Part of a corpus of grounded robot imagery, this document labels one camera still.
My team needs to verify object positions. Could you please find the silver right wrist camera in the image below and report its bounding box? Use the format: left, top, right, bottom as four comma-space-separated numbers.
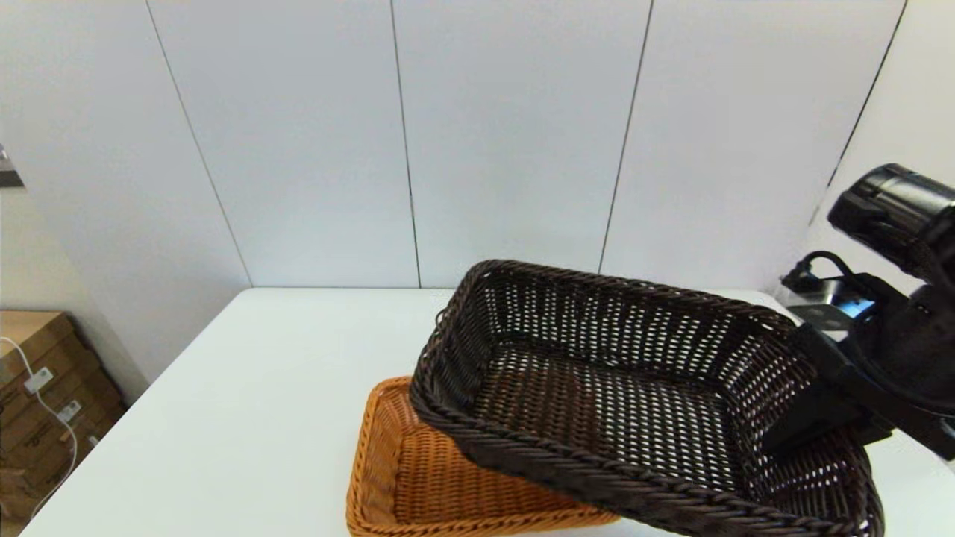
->
780, 276, 878, 333

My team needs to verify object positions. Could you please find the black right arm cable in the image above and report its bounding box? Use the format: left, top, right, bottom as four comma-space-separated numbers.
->
792, 251, 866, 296

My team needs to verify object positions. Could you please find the orange wicker basket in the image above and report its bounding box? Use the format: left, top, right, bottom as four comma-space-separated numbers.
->
345, 376, 620, 537

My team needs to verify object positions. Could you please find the brown cardboard box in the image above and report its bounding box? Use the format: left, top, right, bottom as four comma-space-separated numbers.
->
0, 311, 128, 523

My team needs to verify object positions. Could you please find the thin white cable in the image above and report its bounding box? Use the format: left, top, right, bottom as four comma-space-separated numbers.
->
0, 337, 80, 519

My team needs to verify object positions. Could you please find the dark brown wicker basket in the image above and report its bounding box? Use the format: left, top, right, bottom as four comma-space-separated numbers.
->
409, 259, 886, 537

